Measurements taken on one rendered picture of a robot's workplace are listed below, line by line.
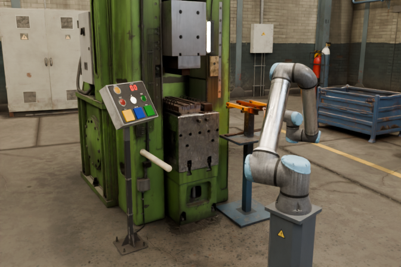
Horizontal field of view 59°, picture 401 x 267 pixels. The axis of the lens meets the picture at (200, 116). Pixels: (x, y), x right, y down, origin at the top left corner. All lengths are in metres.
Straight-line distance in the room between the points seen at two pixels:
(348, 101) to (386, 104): 0.54
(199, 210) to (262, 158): 1.24
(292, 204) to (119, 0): 2.06
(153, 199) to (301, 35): 8.44
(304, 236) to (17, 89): 6.73
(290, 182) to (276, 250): 0.39
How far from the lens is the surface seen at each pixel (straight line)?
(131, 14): 2.70
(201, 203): 3.04
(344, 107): 6.19
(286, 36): 10.46
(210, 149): 2.91
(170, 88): 3.23
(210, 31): 2.97
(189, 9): 2.75
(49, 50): 7.80
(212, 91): 3.05
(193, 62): 2.76
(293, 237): 1.97
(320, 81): 9.85
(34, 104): 7.92
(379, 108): 5.91
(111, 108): 2.30
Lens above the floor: 1.46
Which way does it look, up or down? 12 degrees down
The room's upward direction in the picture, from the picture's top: straight up
